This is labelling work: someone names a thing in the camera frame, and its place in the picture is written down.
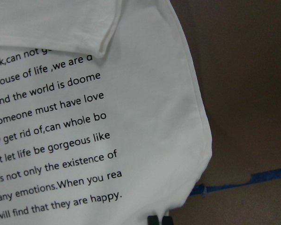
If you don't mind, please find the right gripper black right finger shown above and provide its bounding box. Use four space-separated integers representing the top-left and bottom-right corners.
162 216 173 225

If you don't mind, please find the white long-sleeve printed shirt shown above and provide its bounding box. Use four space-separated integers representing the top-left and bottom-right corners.
0 0 212 225

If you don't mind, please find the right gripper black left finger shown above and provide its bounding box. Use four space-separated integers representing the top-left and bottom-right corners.
147 215 160 225

